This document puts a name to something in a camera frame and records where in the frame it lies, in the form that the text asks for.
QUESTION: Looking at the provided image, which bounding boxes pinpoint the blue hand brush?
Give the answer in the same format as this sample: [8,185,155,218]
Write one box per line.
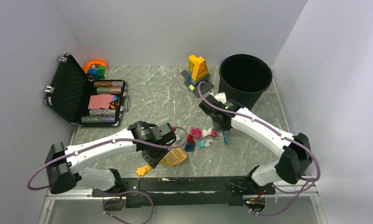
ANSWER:
[222,131,228,145]

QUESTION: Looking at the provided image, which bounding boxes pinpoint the yellow slotted plastic scoop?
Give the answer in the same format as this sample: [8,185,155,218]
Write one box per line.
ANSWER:
[136,147,187,177]

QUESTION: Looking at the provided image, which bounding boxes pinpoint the black ribbed waste bin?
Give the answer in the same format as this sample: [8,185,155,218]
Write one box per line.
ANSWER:
[218,54,273,110]

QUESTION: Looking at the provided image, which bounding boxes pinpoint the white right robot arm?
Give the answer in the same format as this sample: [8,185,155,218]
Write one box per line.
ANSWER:
[199,95,313,194]

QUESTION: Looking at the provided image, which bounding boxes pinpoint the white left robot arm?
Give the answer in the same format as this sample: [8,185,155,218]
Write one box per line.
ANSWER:
[45,121,176,196]

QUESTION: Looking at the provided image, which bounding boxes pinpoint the magenta scrap under scoop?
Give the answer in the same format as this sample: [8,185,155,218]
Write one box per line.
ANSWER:
[209,128,217,138]

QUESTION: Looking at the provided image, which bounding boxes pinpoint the white paper scrap in scoop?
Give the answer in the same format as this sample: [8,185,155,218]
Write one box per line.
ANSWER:
[202,128,212,138]

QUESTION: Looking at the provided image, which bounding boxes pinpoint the red crumpled paper scrap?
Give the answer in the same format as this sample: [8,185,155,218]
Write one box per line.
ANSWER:
[187,134,195,143]

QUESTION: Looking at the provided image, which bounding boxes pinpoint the dark blue paper scrap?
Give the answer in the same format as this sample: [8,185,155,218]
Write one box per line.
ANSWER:
[184,142,195,152]

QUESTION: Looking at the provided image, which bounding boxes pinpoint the pink crumpled paper scrap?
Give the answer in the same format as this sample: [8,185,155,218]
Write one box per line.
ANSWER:
[190,127,203,139]

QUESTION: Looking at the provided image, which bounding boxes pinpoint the teal scrap front centre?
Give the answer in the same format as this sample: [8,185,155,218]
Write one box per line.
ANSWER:
[197,140,206,148]

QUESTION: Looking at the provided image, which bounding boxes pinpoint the yellow block tower on plate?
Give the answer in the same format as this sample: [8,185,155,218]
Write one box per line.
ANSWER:
[181,55,214,98]

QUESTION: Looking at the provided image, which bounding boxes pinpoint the black poker chip case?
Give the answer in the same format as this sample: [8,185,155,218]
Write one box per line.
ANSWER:
[44,53,130,127]

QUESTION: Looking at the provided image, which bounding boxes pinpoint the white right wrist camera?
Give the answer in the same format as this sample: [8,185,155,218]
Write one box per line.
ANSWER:
[214,92,227,104]

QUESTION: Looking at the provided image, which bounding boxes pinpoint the white scrap under scoop handle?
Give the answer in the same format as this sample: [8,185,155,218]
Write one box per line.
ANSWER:
[205,139,213,147]

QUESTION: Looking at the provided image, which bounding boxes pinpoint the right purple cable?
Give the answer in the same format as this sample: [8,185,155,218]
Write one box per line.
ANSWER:
[197,81,321,217]

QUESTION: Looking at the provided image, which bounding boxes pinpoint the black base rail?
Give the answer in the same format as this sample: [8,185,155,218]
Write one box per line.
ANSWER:
[91,176,276,208]

